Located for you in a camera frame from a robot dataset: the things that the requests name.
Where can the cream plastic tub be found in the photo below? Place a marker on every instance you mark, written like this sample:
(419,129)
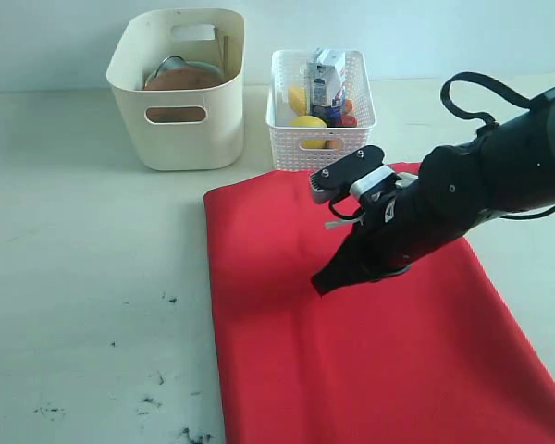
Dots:
(148,39)

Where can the white perforated basket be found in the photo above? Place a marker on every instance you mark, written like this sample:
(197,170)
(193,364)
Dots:
(287,68)

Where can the red sausage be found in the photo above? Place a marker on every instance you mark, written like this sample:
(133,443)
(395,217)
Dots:
(348,121)

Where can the yellow lemon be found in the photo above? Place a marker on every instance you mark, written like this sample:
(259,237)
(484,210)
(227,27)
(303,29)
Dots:
(309,125)

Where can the brown egg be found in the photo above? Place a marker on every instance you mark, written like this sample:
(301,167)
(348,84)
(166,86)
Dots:
(332,145)

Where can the brown wooden plate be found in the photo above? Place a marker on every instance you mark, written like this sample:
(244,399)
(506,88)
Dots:
(180,79)

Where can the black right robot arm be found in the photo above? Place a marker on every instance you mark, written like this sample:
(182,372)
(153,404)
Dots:
(507,171)

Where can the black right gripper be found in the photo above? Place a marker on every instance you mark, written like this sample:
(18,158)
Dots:
(399,226)

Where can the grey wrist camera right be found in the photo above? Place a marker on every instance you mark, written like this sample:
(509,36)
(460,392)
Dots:
(336,179)

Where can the stainless steel cup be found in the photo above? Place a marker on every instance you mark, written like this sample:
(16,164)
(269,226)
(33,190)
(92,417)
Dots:
(171,62)

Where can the white ceramic bowl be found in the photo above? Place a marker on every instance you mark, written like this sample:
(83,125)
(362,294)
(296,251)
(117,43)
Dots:
(208,67)

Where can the blue white milk carton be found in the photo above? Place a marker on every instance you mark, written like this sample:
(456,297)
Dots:
(325,85)

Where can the red tablecloth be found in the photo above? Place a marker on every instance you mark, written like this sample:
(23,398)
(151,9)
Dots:
(431,356)

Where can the yellow cheese wedge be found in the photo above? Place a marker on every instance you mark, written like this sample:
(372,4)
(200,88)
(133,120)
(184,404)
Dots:
(297,100)

